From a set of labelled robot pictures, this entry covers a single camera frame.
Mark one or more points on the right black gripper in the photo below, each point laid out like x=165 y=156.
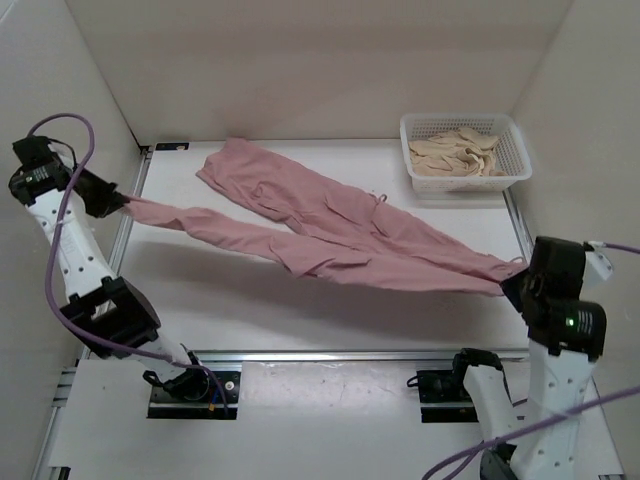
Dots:
x=510 y=287

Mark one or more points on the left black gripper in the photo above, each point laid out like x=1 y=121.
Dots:
x=109 y=199

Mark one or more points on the pink trousers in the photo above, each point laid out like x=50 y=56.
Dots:
x=334 y=232

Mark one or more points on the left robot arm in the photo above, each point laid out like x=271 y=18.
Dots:
x=106 y=312

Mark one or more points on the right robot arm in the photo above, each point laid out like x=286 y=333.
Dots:
x=566 y=338

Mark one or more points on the beige trousers in basket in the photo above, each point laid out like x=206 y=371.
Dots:
x=456 y=153

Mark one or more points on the white plastic basket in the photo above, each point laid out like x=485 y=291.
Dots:
x=512 y=157

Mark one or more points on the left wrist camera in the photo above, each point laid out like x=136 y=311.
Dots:
x=64 y=151

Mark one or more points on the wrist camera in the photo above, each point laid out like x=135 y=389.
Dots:
x=64 y=151
x=598 y=267

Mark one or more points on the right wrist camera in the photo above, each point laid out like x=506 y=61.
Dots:
x=598 y=267

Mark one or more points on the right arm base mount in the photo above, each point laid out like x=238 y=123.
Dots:
x=442 y=396

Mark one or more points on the aluminium rail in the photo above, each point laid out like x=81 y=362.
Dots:
x=326 y=356

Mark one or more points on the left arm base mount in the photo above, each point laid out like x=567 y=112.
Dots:
x=196 y=398

